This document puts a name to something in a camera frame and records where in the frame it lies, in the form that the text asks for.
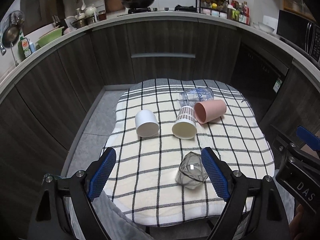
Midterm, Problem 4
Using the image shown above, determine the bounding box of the clear glass with blue logo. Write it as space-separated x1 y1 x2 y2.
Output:
175 152 208 190

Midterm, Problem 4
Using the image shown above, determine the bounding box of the white cup with dotted pattern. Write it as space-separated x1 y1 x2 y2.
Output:
171 106 197 140

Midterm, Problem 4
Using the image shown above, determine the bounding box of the pink plastic cup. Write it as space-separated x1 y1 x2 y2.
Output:
194 100 227 124

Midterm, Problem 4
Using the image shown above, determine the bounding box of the white plain cup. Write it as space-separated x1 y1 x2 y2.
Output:
135 109 159 138

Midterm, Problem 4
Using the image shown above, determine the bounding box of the grey cloth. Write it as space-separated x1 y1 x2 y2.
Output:
92 191 153 240

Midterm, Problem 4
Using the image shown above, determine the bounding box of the white black checkered cloth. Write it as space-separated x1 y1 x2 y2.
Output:
104 79 274 226

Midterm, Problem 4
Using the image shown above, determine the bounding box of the clear glass with blue print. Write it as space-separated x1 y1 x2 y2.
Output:
177 87 214 107

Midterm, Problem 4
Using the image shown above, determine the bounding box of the black microwave oven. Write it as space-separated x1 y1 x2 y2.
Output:
277 10 319 64

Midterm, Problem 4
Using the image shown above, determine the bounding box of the glass bowl on counter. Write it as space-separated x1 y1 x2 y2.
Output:
258 22 274 34

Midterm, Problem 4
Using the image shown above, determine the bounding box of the green dish soap bottle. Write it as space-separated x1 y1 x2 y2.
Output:
18 37 32 59

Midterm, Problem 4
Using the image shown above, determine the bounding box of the green plastic basin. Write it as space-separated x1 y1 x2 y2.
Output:
36 27 64 48

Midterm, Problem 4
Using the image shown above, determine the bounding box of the hanging steel pan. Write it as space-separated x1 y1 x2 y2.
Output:
2 10 24 48

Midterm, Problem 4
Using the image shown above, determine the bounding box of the gas stove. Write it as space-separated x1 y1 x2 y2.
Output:
127 4 197 14

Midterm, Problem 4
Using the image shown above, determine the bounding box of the white teapot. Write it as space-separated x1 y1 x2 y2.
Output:
85 5 97 17

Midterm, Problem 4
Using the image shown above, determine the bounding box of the silver cabinet handle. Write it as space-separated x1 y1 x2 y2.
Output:
131 53 196 59

